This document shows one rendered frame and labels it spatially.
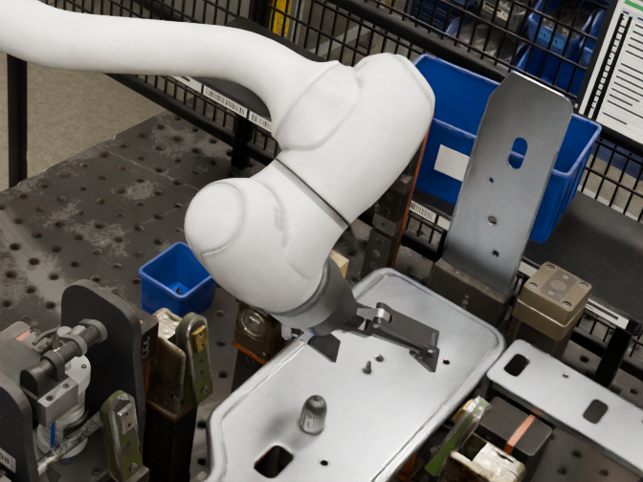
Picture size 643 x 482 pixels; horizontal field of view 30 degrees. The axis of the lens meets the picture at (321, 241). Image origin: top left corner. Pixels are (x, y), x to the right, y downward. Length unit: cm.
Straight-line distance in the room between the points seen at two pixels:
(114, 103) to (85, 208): 153
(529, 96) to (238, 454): 59
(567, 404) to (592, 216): 39
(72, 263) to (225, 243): 102
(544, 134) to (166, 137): 103
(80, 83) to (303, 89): 266
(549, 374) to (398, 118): 59
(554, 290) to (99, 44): 75
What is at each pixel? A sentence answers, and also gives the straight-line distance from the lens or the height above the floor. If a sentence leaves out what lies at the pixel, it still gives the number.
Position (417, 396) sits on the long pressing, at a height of 100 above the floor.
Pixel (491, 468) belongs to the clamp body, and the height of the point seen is 104.
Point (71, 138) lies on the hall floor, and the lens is 359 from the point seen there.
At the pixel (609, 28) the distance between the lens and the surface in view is 182.
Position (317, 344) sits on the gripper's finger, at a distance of 147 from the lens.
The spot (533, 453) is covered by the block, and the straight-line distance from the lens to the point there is 158.
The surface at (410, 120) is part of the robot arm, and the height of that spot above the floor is 147.
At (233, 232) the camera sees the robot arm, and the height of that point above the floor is 140.
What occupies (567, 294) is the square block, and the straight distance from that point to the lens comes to 170.
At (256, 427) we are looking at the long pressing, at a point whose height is 100.
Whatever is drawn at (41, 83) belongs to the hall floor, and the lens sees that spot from 381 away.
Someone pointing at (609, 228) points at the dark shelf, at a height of 103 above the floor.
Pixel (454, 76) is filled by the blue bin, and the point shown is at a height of 114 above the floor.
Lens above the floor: 212
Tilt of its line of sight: 40 degrees down
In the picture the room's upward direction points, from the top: 12 degrees clockwise
